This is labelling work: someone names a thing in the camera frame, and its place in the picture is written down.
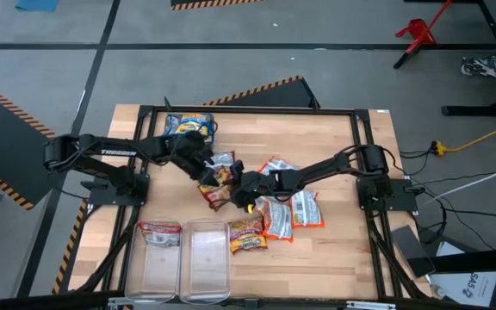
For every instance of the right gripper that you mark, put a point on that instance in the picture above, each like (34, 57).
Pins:
(258, 187)

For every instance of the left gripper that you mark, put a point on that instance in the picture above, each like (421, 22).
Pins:
(198, 160)

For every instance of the orange Maruchan ramen packet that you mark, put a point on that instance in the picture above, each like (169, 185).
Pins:
(276, 165)
(279, 221)
(306, 208)

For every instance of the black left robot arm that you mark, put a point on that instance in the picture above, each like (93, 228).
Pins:
(153, 148)

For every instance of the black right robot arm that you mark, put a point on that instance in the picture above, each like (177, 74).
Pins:
(325, 165)

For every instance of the blue snack packets in tray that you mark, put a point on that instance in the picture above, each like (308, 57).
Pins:
(213, 118)

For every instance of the clear plastic bin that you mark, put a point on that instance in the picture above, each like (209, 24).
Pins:
(205, 258)
(153, 271)

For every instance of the hazard-striped black floor mat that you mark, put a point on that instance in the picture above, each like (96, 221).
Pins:
(282, 94)
(70, 245)
(196, 3)
(11, 129)

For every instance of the dark grey flat device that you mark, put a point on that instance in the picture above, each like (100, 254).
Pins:
(411, 252)

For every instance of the white printed box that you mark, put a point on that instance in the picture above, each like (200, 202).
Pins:
(459, 284)

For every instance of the blue floor mat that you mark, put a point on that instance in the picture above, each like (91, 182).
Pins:
(37, 4)

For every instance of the red metal stand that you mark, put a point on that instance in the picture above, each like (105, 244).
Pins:
(418, 32)

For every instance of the black desk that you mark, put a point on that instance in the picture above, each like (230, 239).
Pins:
(467, 110)

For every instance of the person's shoe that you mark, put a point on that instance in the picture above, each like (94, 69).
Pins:
(478, 66)

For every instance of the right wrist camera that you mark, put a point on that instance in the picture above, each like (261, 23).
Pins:
(237, 171)

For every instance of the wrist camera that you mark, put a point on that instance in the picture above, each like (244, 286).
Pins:
(237, 171)
(200, 141)

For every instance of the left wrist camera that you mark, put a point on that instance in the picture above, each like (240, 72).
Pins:
(200, 141)

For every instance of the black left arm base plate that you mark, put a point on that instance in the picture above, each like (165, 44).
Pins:
(101, 194)

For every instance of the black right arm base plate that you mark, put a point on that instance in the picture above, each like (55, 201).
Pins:
(403, 200)

